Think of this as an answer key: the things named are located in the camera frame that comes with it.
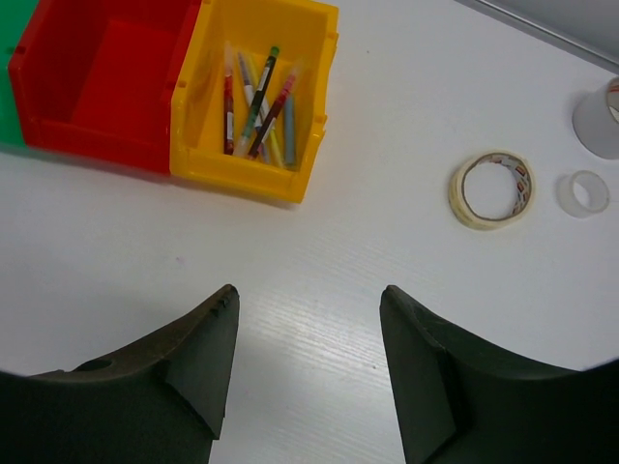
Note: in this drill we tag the green plastic bin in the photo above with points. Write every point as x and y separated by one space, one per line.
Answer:
14 17

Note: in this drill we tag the red pen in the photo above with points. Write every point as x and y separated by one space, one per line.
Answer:
228 100
269 120

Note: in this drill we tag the red plastic bin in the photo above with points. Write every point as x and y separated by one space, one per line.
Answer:
95 79

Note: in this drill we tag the small white tape roll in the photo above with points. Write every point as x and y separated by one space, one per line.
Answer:
582 194

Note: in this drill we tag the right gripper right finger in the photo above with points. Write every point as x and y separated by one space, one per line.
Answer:
462 399

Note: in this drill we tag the large white tape roll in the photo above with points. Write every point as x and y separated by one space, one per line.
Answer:
595 121

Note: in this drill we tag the yellow plastic bin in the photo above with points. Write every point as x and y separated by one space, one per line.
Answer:
306 32

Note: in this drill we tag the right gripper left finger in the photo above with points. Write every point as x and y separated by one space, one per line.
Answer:
160 399

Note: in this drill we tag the yellow pen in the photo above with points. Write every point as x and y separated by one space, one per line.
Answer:
270 147

